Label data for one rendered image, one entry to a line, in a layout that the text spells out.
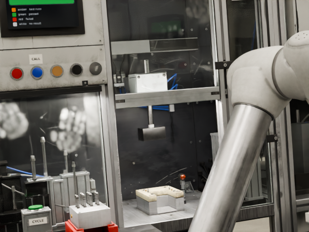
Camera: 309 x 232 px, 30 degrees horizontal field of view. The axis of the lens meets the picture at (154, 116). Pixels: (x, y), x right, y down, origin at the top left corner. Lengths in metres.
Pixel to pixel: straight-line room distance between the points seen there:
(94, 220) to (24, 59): 0.52
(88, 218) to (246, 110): 0.55
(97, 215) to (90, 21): 0.59
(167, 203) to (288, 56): 0.92
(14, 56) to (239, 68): 0.68
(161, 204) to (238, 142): 0.75
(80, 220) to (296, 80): 0.71
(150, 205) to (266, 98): 0.73
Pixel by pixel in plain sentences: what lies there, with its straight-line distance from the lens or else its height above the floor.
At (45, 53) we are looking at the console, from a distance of 1.78.
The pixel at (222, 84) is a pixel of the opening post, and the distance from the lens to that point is 1.96.
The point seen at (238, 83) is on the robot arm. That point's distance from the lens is 1.47.
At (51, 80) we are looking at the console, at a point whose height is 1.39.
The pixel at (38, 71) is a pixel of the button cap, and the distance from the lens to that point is 1.76.
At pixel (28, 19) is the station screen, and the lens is 1.76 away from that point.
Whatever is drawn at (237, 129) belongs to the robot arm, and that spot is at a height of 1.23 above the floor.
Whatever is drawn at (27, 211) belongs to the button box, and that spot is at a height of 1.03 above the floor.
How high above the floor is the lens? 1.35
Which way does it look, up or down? 3 degrees down
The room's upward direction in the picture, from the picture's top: 4 degrees counter-clockwise
